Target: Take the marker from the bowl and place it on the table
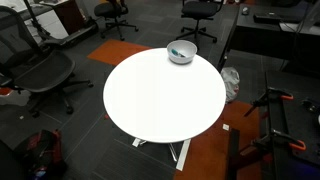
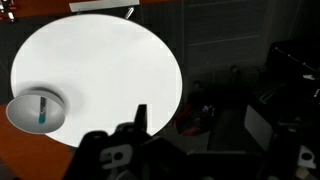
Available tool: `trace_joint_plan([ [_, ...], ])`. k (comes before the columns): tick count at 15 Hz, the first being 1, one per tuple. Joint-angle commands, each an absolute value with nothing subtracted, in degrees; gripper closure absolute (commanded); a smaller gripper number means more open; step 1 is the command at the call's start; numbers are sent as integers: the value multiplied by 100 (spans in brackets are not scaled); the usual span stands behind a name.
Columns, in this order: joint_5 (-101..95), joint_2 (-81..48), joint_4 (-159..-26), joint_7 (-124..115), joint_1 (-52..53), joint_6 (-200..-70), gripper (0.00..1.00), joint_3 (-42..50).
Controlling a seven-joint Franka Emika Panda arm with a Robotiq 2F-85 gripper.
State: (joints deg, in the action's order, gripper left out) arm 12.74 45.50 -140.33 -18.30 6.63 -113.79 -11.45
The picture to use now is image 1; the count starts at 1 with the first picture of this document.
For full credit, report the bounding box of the teal capped black marker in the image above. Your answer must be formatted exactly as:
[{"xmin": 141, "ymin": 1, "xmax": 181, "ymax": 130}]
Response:
[{"xmin": 171, "ymin": 49, "xmax": 186, "ymax": 57}]

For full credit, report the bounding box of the white bowl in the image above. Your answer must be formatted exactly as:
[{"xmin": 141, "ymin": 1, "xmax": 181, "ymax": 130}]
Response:
[{"xmin": 167, "ymin": 40, "xmax": 197, "ymax": 64}]

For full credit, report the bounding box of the round white table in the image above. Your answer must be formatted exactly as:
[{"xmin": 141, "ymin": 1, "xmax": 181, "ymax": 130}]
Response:
[{"xmin": 103, "ymin": 48, "xmax": 226, "ymax": 170}]

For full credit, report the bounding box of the white plastic bag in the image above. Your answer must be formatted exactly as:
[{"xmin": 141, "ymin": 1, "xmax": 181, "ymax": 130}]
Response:
[{"xmin": 221, "ymin": 67, "xmax": 240, "ymax": 103}]

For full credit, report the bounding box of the white paper scrap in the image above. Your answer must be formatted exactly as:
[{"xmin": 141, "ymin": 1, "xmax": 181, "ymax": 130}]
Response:
[{"xmin": 223, "ymin": 124, "xmax": 229, "ymax": 131}]

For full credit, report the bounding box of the black swivel chair right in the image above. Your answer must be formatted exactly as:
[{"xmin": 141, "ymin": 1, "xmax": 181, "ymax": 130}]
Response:
[{"xmin": 176, "ymin": 0, "xmax": 224, "ymax": 43}]

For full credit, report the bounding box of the black swivel chair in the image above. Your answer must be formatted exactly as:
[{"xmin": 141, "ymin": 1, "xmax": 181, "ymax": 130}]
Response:
[
  {"xmin": 94, "ymin": 0, "xmax": 139, "ymax": 41},
  {"xmin": 176, "ymin": 0, "xmax": 224, "ymax": 43}
]

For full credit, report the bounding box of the black swivel chair left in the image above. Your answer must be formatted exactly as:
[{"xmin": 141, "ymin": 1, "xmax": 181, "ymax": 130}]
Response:
[{"xmin": 94, "ymin": 0, "xmax": 139, "ymax": 41}]

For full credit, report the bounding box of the black electric scooter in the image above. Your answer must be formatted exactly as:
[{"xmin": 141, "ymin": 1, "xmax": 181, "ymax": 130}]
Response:
[{"xmin": 22, "ymin": 0, "xmax": 98, "ymax": 46}]

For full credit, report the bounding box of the red black backpack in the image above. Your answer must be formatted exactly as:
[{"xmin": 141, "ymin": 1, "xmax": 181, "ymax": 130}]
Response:
[{"xmin": 14, "ymin": 130, "xmax": 67, "ymax": 180}]

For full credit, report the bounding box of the black mesh office chair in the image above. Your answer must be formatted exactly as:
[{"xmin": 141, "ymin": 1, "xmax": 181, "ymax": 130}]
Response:
[{"xmin": 0, "ymin": 5, "xmax": 93, "ymax": 117}]

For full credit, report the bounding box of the dark desk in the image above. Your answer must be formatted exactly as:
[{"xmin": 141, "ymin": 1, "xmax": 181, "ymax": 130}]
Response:
[{"xmin": 217, "ymin": 2, "xmax": 320, "ymax": 71}]

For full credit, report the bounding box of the orange handled clamp upper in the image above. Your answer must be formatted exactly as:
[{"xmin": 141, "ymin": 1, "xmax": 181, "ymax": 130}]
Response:
[{"xmin": 244, "ymin": 87, "xmax": 294, "ymax": 117}]

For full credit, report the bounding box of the orange handled clamp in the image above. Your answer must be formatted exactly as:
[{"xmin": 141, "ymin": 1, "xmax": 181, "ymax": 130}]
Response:
[
  {"xmin": 252, "ymin": 129, "xmax": 307, "ymax": 151},
  {"xmin": 244, "ymin": 87, "xmax": 294, "ymax": 117}
]

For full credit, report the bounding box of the orange handled clamp lower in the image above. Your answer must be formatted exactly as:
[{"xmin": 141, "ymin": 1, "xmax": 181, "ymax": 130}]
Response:
[{"xmin": 252, "ymin": 129, "xmax": 307, "ymax": 151}]

